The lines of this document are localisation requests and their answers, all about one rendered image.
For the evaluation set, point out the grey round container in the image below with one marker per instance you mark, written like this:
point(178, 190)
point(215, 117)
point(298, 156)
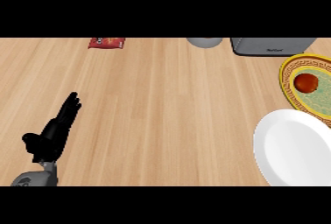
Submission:
point(205, 42)

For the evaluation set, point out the white plate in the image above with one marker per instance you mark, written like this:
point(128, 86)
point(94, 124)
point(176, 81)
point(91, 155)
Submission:
point(298, 148)

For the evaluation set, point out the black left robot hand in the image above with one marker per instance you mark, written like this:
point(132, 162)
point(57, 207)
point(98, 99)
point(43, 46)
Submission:
point(54, 135)

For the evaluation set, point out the yellow patterned plate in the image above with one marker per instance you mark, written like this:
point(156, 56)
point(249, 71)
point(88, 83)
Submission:
point(317, 99)

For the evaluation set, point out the grey appliance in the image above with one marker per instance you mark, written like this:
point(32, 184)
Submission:
point(271, 46)

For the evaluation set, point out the red snack bag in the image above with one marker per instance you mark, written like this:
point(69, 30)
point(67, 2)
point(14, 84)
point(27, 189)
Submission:
point(107, 42)

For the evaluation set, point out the red tomato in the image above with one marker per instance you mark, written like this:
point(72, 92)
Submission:
point(306, 83)

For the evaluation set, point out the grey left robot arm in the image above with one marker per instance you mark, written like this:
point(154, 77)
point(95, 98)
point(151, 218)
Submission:
point(38, 177)

